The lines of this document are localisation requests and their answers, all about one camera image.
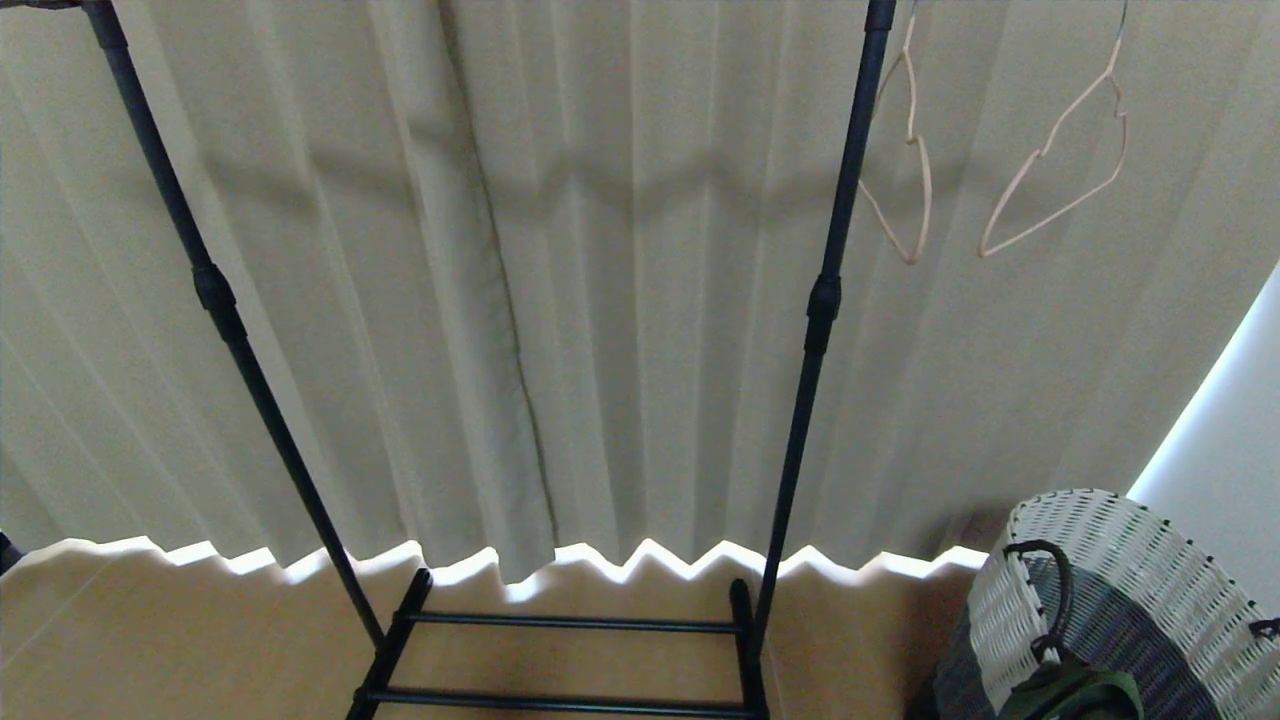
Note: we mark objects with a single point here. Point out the pink clothes hanger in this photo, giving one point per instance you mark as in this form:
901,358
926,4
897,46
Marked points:
911,258
1080,110

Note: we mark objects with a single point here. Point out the green garment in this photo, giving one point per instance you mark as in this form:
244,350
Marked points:
1080,697

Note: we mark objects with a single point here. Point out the white laundry basket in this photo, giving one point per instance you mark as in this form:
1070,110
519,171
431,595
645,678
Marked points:
1130,560

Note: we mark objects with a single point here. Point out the beige curtain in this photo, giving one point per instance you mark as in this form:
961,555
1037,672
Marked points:
600,250

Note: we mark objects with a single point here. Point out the black clothes rack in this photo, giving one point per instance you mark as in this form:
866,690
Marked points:
823,300

